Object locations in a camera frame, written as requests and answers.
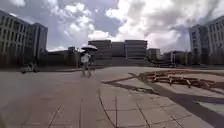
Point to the grey stone slab plaza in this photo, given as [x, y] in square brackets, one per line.
[60, 96]

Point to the person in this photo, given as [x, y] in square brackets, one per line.
[86, 60]

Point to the low building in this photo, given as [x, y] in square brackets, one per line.
[61, 57]

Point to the grey stepped building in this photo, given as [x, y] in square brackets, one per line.
[118, 50]

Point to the parked vehicle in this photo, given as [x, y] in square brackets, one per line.
[28, 68]

